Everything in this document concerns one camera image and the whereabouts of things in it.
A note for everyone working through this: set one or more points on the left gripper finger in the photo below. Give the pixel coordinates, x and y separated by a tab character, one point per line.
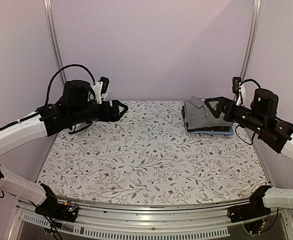
119	106
118	114

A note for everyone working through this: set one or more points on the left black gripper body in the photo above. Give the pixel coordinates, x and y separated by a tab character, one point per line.
105	116

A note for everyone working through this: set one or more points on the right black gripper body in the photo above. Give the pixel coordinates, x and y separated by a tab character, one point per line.
231	116

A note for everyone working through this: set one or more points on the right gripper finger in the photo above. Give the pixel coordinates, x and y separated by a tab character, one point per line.
215	108
214	101

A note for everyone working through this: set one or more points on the grey long sleeve shirt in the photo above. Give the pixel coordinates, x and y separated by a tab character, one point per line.
201	112

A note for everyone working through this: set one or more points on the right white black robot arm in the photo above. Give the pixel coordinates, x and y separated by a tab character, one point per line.
261	118

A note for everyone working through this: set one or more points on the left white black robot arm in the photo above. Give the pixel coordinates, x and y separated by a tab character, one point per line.
81	104

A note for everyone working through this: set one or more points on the folded light blue shirt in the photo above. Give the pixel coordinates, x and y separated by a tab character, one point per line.
212	132

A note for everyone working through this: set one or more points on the folded red plaid shirt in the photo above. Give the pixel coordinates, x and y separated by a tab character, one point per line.
183	115

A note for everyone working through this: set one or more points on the white plastic laundry basket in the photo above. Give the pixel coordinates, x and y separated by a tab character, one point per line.
80	127

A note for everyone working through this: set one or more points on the floral patterned tablecloth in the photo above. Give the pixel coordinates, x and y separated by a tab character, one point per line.
147	158

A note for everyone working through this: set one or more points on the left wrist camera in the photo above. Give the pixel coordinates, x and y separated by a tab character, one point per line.
100	89

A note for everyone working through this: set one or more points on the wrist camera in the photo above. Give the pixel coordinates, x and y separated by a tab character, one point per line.
238	88
100	89

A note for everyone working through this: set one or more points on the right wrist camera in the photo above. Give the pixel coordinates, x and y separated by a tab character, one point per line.
238	88

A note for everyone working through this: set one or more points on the right aluminium frame post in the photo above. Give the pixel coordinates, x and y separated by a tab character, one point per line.
255	16

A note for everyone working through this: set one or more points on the aluminium frame post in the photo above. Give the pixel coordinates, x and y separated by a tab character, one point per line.
255	16
49	15

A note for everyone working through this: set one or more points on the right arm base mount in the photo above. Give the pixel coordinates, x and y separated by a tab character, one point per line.
254	209

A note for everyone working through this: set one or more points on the aluminium front rail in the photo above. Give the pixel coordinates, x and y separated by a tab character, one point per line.
110	221

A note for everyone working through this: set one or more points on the left aluminium frame post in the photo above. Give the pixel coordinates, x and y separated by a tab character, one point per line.
49	15

